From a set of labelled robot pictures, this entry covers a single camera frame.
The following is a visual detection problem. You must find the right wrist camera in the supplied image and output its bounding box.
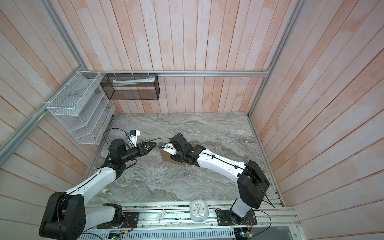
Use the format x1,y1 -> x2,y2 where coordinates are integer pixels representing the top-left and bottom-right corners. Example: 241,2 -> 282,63
159,142 -> 176,156

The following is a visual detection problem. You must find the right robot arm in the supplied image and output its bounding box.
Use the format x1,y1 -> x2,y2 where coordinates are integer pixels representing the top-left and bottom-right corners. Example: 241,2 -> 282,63
165,134 -> 270,220

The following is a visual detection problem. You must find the black wire mesh basket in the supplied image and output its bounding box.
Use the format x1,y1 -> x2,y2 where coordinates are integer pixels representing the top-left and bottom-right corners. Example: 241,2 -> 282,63
101,73 -> 161,101

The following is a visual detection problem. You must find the white round clock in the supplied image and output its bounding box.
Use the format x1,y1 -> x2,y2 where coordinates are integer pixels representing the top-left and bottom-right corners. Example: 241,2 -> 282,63
190,200 -> 210,223

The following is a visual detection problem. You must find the aluminium rail front frame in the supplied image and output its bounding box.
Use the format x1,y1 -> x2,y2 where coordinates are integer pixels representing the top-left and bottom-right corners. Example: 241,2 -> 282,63
76,201 -> 306,240

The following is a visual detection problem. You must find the paper in black basket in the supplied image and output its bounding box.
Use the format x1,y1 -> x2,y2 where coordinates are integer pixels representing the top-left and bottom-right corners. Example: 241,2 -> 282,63
113,77 -> 156,87

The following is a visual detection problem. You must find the white wire mesh shelf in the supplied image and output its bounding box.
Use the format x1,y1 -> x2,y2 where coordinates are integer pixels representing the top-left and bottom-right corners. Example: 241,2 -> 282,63
47,71 -> 115,145

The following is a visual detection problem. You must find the white paper tag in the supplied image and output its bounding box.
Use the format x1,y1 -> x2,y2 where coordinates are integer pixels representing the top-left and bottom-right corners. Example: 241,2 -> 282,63
156,210 -> 168,222

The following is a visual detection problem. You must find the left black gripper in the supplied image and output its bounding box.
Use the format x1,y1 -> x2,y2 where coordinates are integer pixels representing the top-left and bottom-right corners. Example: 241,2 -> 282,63
121,142 -> 157,163

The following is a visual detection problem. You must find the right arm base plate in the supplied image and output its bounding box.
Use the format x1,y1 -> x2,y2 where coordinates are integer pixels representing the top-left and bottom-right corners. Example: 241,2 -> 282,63
215,209 -> 257,226

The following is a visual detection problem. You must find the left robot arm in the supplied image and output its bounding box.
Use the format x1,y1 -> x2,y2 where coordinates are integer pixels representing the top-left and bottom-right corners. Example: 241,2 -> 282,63
39,139 -> 157,240

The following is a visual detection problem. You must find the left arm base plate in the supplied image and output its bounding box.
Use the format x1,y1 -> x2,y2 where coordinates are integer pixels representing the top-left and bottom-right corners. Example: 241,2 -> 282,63
97,212 -> 139,229

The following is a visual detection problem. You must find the brown cardboard box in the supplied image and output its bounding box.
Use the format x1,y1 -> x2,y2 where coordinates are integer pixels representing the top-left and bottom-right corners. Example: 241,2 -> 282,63
159,149 -> 187,166

